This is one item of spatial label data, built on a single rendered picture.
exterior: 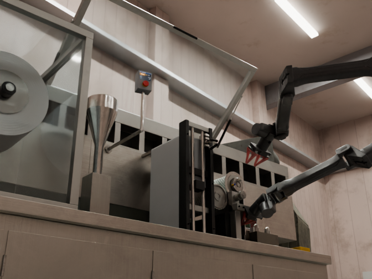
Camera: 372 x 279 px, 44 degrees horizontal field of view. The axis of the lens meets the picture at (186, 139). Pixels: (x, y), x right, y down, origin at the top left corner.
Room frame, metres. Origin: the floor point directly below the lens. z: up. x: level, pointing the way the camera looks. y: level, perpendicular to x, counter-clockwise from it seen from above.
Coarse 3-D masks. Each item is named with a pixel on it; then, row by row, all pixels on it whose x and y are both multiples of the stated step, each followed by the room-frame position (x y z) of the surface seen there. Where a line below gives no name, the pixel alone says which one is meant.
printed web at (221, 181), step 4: (216, 180) 2.25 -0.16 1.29; (220, 180) 2.22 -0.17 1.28; (224, 180) 2.20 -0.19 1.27; (220, 184) 2.22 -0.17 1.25; (224, 184) 2.20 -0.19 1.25; (224, 188) 2.20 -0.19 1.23; (196, 192) 2.18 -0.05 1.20; (200, 192) 2.15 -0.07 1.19; (196, 196) 2.18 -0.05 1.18; (200, 196) 2.15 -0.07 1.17; (196, 200) 2.18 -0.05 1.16; (200, 200) 2.16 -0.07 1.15; (228, 200) 2.35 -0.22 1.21; (196, 204) 2.19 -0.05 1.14; (200, 204) 2.17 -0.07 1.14; (216, 208) 2.15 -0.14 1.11; (196, 216) 2.30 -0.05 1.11
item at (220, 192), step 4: (216, 184) 2.14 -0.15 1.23; (216, 188) 2.15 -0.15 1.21; (220, 188) 2.17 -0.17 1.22; (216, 192) 2.14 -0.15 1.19; (220, 192) 2.17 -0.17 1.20; (224, 192) 2.18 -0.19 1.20; (216, 196) 2.14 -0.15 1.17; (220, 196) 2.16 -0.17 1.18; (224, 196) 2.18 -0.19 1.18; (216, 200) 2.15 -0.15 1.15; (220, 200) 2.17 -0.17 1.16; (224, 200) 2.18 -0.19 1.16; (216, 204) 2.15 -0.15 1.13; (220, 204) 2.17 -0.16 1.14; (224, 204) 2.17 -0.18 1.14; (220, 208) 2.16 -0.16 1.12
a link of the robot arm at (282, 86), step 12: (360, 60) 1.44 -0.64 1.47; (288, 72) 1.50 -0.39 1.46; (300, 72) 1.49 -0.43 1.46; (312, 72) 1.48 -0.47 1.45; (324, 72) 1.47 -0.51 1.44; (336, 72) 1.46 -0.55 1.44; (348, 72) 1.45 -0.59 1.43; (360, 72) 1.45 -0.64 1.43; (288, 84) 1.51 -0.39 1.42; (300, 84) 1.53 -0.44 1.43
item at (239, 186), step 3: (231, 180) 2.20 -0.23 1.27; (234, 180) 2.19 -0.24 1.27; (231, 183) 2.19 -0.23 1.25; (234, 183) 2.19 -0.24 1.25; (237, 183) 2.21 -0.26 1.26; (240, 183) 2.22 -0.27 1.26; (231, 186) 2.20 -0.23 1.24; (234, 186) 2.19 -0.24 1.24; (237, 186) 2.21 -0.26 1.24; (240, 186) 2.22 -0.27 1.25; (243, 186) 2.23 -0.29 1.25; (234, 189) 2.20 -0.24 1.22; (237, 189) 2.20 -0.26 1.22; (240, 189) 2.22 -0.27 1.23; (237, 192) 2.22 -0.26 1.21
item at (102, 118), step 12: (96, 108) 1.78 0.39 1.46; (108, 108) 1.79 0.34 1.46; (96, 120) 1.80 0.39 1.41; (108, 120) 1.81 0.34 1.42; (96, 132) 1.81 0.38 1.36; (108, 132) 1.84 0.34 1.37; (96, 144) 1.83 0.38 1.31; (96, 156) 1.83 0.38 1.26; (96, 168) 1.83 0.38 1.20; (84, 180) 1.84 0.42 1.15; (96, 180) 1.80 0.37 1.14; (108, 180) 1.83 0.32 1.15; (84, 192) 1.83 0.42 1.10; (96, 192) 1.80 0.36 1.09; (108, 192) 1.84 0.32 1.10; (84, 204) 1.82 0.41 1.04; (96, 204) 1.80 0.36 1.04; (108, 204) 1.84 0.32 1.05
